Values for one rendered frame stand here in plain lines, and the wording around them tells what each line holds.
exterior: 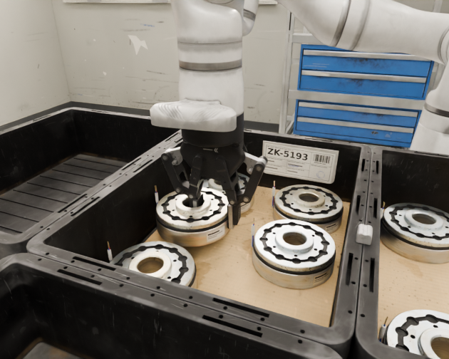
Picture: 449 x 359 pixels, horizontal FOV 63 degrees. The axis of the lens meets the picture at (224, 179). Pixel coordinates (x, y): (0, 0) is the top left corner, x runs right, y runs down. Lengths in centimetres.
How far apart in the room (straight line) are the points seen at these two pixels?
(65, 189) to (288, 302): 45
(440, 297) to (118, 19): 361
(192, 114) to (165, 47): 325
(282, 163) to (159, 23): 306
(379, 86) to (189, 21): 201
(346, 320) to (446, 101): 53
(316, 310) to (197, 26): 32
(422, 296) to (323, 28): 44
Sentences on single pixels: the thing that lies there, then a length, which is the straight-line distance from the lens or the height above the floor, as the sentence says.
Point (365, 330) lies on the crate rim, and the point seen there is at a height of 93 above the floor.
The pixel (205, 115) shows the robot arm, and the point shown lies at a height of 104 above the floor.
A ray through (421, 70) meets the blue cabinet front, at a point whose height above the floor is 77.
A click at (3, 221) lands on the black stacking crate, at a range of 66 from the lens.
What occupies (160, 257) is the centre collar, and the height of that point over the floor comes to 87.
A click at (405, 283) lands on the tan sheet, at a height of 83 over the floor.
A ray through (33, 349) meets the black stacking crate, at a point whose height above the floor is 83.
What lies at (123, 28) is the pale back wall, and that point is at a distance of 381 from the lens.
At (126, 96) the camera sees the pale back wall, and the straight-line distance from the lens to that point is 395.
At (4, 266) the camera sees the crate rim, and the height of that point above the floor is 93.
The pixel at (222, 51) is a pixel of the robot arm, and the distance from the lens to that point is 39.
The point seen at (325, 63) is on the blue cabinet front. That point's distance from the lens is 232.
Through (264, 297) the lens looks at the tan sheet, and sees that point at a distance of 44.
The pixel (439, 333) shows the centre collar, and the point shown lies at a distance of 41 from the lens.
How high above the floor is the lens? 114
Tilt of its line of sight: 27 degrees down
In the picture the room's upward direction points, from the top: straight up
